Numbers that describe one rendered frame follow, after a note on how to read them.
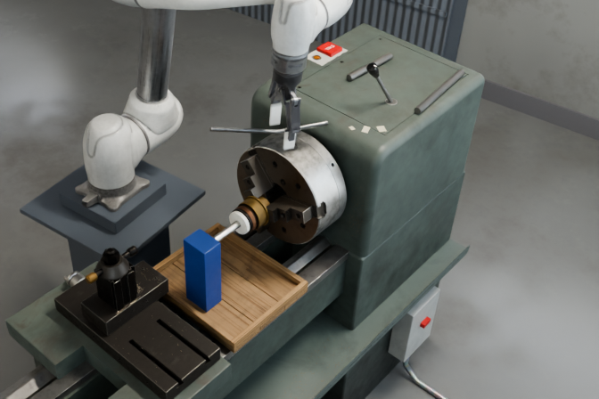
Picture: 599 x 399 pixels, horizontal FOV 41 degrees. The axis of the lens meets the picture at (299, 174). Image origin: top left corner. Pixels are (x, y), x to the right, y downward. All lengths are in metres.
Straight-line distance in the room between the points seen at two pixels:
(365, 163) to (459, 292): 1.50
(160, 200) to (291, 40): 1.03
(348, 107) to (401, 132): 0.18
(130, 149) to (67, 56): 2.51
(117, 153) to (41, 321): 0.63
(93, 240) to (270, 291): 0.67
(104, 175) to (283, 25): 0.96
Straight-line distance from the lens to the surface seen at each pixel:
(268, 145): 2.20
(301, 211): 2.15
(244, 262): 2.35
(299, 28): 1.90
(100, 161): 2.59
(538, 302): 3.65
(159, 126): 2.67
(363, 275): 2.47
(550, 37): 4.56
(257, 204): 2.18
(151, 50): 2.51
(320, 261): 2.39
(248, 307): 2.23
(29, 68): 5.00
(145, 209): 2.72
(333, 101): 2.35
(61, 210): 2.78
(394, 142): 2.22
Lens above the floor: 2.56
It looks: 39 degrees down
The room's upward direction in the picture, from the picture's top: 4 degrees clockwise
